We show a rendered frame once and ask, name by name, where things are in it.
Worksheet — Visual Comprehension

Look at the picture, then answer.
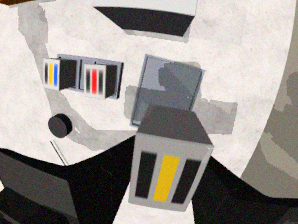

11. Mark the grey flat panel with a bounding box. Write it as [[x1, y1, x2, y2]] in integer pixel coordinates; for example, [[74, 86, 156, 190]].
[[239, 0, 298, 198]]

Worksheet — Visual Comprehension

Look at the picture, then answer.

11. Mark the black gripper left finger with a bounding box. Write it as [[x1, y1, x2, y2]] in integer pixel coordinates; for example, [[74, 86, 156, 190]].
[[0, 136, 136, 224]]

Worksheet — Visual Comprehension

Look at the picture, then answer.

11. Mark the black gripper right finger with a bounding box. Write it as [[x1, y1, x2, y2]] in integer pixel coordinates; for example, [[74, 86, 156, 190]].
[[192, 156, 298, 224]]

